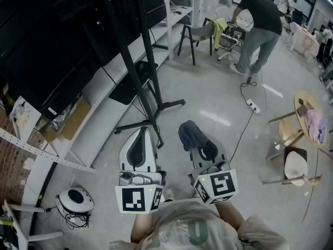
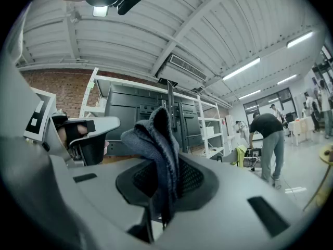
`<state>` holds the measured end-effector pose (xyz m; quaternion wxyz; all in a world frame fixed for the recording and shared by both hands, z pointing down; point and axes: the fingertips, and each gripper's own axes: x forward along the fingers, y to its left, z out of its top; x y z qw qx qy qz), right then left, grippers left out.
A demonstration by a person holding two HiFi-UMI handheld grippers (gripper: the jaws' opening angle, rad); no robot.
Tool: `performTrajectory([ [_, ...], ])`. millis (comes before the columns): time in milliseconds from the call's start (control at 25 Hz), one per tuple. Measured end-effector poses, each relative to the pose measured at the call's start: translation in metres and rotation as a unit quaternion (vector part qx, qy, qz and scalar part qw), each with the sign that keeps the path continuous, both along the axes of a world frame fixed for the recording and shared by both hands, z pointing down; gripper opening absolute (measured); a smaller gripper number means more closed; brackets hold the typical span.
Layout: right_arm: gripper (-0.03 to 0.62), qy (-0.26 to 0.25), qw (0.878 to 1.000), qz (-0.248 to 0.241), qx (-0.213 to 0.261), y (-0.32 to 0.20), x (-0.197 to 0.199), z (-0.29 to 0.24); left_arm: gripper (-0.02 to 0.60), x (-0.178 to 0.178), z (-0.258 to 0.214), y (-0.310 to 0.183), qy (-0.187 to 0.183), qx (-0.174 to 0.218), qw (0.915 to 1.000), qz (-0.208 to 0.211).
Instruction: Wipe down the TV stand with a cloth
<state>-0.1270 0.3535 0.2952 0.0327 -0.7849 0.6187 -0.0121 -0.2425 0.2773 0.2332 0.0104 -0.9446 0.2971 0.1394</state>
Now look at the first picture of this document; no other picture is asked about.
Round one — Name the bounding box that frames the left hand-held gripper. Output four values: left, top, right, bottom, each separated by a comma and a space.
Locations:
114, 126, 167, 215

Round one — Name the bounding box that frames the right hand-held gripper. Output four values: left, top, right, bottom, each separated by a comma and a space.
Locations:
187, 133, 239, 205

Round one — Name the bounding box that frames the dark blue cloth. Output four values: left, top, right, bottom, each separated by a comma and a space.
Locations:
178, 120, 210, 152

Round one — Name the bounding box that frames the black TV stand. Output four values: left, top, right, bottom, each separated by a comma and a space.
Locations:
98, 0, 187, 148

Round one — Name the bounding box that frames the person's left forearm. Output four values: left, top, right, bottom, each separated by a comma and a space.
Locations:
130, 212, 155, 244

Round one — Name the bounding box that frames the person's right forearm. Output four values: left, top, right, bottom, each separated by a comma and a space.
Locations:
215, 201, 246, 231

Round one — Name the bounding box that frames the pink cloth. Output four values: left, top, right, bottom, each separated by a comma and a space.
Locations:
305, 108, 323, 142

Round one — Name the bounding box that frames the yellow-green cloth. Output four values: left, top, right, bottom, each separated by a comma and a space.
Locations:
209, 18, 227, 51

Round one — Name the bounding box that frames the white table with tablecloth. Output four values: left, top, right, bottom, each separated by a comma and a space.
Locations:
287, 21, 321, 64

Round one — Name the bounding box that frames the person's white left shoe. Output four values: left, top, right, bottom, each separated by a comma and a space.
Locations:
163, 187, 175, 203

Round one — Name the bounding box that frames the white power strip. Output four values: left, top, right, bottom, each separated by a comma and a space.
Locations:
246, 98, 261, 114

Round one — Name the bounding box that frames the person's beige shirt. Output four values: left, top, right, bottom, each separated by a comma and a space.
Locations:
109, 201, 289, 250

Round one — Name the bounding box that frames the brown cardboard box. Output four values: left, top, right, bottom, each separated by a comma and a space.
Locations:
39, 97, 92, 143

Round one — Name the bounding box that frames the white round device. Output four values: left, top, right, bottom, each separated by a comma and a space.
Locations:
56, 187, 95, 215

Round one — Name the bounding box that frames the white hat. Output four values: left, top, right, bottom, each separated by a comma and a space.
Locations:
284, 151, 309, 187

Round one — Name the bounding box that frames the wooden chair with black seat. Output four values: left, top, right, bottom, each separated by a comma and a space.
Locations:
262, 146, 323, 187

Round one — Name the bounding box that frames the brown wallet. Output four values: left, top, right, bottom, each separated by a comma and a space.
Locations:
296, 104, 309, 117

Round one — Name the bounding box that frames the white swivel chair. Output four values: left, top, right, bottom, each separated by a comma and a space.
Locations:
214, 6, 242, 61

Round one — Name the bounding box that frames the round wooden table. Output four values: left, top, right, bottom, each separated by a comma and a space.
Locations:
293, 91, 330, 147

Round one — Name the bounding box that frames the white plastic packet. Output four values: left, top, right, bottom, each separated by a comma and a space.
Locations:
9, 95, 42, 143

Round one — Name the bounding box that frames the grey chair with black legs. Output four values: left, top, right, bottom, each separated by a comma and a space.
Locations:
177, 17, 227, 66

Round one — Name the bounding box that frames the black television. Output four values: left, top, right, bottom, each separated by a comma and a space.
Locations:
0, 0, 167, 121

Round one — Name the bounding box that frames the black power strip cable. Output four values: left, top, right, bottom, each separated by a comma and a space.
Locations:
228, 110, 255, 164

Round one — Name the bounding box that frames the black cable bundle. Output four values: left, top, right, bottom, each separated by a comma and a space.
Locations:
61, 210, 91, 229

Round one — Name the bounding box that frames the white metal frame table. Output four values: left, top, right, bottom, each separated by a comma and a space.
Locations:
0, 199, 65, 250

